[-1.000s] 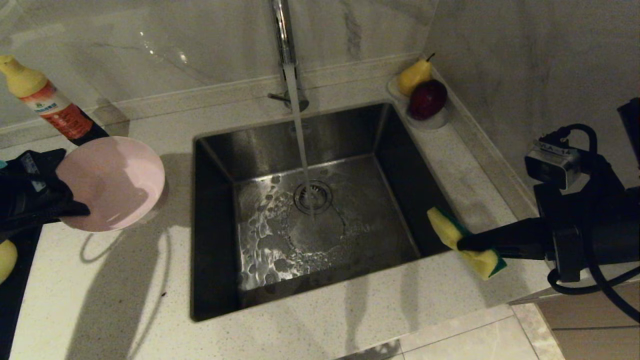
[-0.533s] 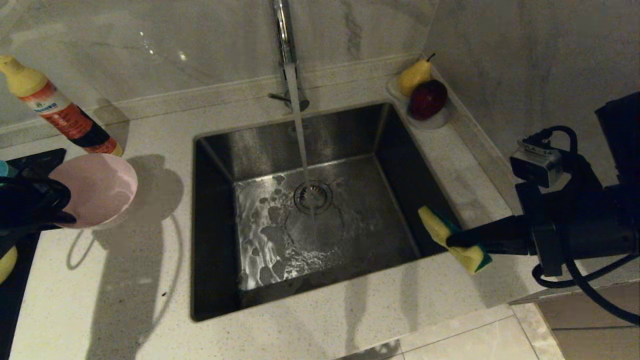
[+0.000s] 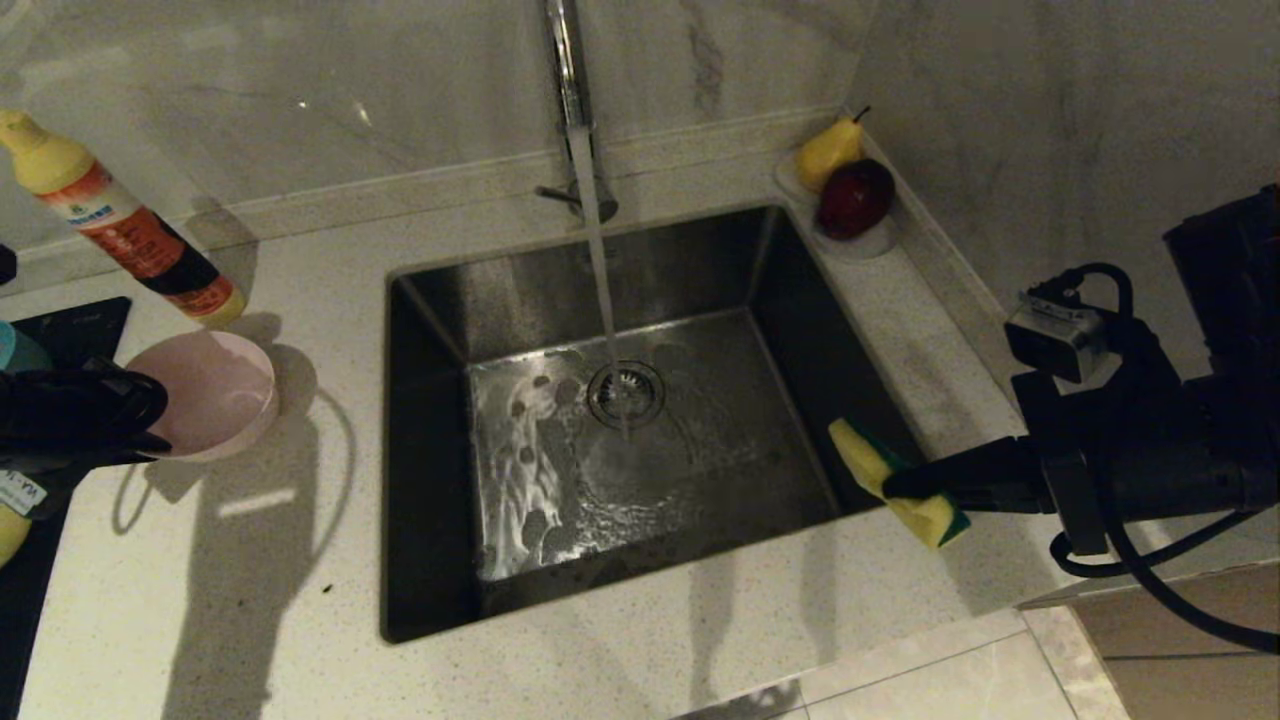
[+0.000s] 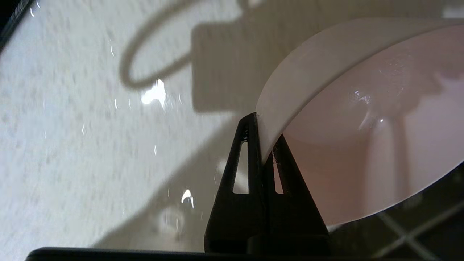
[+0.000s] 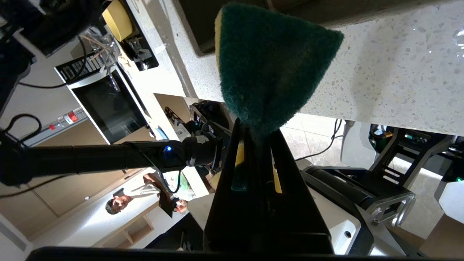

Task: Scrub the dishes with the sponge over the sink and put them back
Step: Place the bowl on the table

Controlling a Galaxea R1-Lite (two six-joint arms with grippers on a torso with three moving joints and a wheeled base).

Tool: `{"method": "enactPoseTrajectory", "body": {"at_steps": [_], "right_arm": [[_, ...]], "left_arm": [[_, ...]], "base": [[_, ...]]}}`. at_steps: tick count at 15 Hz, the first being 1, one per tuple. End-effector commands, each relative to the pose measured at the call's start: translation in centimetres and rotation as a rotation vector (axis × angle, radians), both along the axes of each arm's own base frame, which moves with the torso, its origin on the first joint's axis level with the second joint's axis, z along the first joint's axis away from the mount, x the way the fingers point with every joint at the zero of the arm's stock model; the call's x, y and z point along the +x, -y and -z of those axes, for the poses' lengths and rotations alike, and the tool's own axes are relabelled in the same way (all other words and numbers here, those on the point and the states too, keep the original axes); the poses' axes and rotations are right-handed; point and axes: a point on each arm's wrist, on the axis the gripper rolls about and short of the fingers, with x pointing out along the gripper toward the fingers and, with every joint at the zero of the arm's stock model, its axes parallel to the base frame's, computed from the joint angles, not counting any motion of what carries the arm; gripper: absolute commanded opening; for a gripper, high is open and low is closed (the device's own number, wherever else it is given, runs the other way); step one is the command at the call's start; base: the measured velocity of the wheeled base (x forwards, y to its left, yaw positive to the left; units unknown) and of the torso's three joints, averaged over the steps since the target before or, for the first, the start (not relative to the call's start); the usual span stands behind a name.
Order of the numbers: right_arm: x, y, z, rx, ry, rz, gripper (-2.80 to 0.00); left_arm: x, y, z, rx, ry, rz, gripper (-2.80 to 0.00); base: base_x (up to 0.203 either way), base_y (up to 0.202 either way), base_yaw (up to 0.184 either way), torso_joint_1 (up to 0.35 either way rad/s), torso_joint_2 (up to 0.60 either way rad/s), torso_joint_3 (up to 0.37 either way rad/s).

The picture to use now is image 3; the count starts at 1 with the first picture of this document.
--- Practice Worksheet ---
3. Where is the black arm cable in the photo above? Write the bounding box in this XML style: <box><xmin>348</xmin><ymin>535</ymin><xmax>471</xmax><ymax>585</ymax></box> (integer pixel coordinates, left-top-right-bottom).
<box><xmin>1035</xmin><ymin>263</ymin><xmax>1280</xmax><ymax>656</ymax></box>

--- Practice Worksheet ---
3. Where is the pink plastic bowl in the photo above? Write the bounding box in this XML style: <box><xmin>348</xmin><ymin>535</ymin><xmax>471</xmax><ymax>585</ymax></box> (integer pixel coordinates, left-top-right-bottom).
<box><xmin>125</xmin><ymin>330</ymin><xmax>280</xmax><ymax>463</ymax></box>

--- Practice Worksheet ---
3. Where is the round metal drain strainer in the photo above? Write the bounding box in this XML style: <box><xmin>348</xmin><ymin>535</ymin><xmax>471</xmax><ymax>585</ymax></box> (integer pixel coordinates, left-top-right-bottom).
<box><xmin>587</xmin><ymin>361</ymin><xmax>666</xmax><ymax>431</ymax></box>

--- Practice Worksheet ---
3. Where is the blue plastic bowl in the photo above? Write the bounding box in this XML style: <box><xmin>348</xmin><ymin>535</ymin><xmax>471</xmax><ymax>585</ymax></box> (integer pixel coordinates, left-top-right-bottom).
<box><xmin>0</xmin><ymin>320</ymin><xmax>51</xmax><ymax>373</ymax></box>

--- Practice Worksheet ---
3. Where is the stainless steel sink basin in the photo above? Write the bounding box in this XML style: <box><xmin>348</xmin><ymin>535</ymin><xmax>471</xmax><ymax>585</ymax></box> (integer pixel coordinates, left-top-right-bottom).
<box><xmin>380</xmin><ymin>205</ymin><xmax>946</xmax><ymax>643</ymax></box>

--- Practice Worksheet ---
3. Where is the orange yellow detergent bottle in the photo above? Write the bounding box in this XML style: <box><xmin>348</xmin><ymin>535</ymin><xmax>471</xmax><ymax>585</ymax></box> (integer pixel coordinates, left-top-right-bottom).
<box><xmin>0</xmin><ymin>108</ymin><xmax>248</xmax><ymax>328</ymax></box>

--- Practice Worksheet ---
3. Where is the yellow plastic bowl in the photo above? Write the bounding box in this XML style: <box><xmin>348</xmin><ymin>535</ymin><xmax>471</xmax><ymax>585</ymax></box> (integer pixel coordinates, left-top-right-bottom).
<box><xmin>0</xmin><ymin>500</ymin><xmax>31</xmax><ymax>569</ymax></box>

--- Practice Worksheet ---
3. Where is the black glass cooktop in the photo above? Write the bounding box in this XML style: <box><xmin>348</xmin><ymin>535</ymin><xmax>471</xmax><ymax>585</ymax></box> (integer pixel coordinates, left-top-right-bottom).
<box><xmin>0</xmin><ymin>297</ymin><xmax>133</xmax><ymax>720</ymax></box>

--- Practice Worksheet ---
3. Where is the yellow green sponge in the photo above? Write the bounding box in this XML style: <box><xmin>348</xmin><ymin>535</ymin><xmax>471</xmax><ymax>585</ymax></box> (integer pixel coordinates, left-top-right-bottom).
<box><xmin>828</xmin><ymin>417</ymin><xmax>973</xmax><ymax>551</ymax></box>

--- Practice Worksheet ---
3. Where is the yellow pear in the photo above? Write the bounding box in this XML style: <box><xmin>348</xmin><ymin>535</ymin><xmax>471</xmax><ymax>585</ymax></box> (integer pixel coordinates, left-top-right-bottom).
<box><xmin>795</xmin><ymin>108</ymin><xmax>869</xmax><ymax>194</ymax></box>

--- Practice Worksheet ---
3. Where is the dark red apple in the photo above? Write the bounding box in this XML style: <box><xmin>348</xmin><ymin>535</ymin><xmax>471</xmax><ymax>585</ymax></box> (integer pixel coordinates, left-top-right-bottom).
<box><xmin>815</xmin><ymin>160</ymin><xmax>894</xmax><ymax>242</ymax></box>

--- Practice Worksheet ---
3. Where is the light wooden cabinet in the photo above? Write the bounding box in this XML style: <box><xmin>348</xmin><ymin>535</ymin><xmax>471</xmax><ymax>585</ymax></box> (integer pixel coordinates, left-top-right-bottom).
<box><xmin>1020</xmin><ymin>575</ymin><xmax>1280</xmax><ymax>720</ymax></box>

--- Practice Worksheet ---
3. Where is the chrome faucet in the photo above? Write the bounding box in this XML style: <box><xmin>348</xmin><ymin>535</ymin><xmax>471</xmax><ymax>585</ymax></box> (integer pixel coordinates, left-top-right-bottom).
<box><xmin>535</xmin><ymin>0</ymin><xmax>621</xmax><ymax>226</ymax></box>

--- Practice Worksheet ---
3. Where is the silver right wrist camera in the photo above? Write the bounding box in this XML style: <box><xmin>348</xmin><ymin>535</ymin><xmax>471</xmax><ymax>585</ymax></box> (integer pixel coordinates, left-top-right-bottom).
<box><xmin>1005</xmin><ymin>290</ymin><xmax>1111</xmax><ymax>384</ymax></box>

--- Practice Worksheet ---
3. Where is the small white fruit dish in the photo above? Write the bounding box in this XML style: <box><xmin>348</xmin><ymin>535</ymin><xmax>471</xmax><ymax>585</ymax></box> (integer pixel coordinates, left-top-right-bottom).
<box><xmin>772</xmin><ymin>150</ymin><xmax>898</xmax><ymax>263</ymax></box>

